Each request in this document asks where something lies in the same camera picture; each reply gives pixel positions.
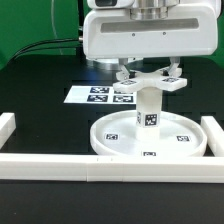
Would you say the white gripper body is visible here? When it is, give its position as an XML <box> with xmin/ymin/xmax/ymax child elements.
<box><xmin>83</xmin><ymin>2</ymin><xmax>219</xmax><ymax>59</ymax></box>

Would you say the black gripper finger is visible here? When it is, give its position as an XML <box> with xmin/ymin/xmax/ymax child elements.
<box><xmin>116</xmin><ymin>58</ymin><xmax>130</xmax><ymax>81</ymax></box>
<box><xmin>168</xmin><ymin>57</ymin><xmax>182</xmax><ymax>77</ymax></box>

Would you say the white cross-shaped table base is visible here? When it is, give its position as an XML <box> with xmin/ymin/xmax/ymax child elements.
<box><xmin>113</xmin><ymin>71</ymin><xmax>187</xmax><ymax>93</ymax></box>

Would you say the white round table top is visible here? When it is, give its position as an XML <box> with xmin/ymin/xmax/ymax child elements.
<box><xmin>90</xmin><ymin>110</ymin><xmax>207</xmax><ymax>158</ymax></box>

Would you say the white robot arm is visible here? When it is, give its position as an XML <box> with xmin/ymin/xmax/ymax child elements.
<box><xmin>83</xmin><ymin>0</ymin><xmax>221</xmax><ymax>68</ymax></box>

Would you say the fiducial marker sheet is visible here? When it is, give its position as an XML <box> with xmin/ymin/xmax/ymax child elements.
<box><xmin>64</xmin><ymin>85</ymin><xmax>136</xmax><ymax>105</ymax></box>

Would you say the white right fence bar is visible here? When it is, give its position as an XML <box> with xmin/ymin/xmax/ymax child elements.
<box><xmin>201</xmin><ymin>116</ymin><xmax>224</xmax><ymax>157</ymax></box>

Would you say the white fence bar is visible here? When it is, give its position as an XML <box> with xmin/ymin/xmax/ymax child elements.
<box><xmin>201</xmin><ymin>116</ymin><xmax>224</xmax><ymax>157</ymax></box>
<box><xmin>0</xmin><ymin>113</ymin><xmax>16</xmax><ymax>149</ymax></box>
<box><xmin>0</xmin><ymin>153</ymin><xmax>224</xmax><ymax>183</ymax></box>

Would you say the white left fence bar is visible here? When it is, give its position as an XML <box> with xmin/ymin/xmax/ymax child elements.
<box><xmin>0</xmin><ymin>113</ymin><xmax>16</xmax><ymax>149</ymax></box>

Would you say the white front fence bar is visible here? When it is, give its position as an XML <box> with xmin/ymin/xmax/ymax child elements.
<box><xmin>0</xmin><ymin>153</ymin><xmax>224</xmax><ymax>183</ymax></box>

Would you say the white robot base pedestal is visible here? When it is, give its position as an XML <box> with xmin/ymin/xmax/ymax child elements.
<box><xmin>87</xmin><ymin>57</ymin><xmax>144</xmax><ymax>72</ymax></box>

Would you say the black cable bundle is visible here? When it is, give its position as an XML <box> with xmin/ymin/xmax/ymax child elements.
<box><xmin>9</xmin><ymin>37</ymin><xmax>85</xmax><ymax>63</ymax></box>

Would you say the thin white cable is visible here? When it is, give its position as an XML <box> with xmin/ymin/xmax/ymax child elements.
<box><xmin>50</xmin><ymin>0</ymin><xmax>64</xmax><ymax>56</ymax></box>

